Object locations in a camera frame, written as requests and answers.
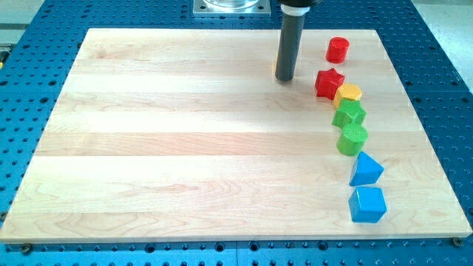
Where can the green cylinder block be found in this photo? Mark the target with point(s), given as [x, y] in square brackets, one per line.
[352, 139]

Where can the yellow hexagon block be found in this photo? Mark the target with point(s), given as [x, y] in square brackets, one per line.
[347, 91]

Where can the red star block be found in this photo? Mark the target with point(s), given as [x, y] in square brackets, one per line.
[327, 83]

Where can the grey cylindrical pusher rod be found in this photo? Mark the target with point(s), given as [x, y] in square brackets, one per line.
[289, 41]

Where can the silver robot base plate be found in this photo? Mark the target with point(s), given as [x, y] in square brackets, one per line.
[213, 8]

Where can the blue triangle block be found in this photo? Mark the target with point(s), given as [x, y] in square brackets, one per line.
[365, 170]

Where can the green star block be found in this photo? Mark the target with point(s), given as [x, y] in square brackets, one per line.
[349, 111]

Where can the blue cube block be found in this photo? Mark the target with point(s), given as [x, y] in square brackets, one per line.
[367, 204]

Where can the red cylinder block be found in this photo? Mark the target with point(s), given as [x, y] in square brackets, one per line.
[337, 50]

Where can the light wooden board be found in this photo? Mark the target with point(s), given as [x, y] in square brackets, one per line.
[186, 135]

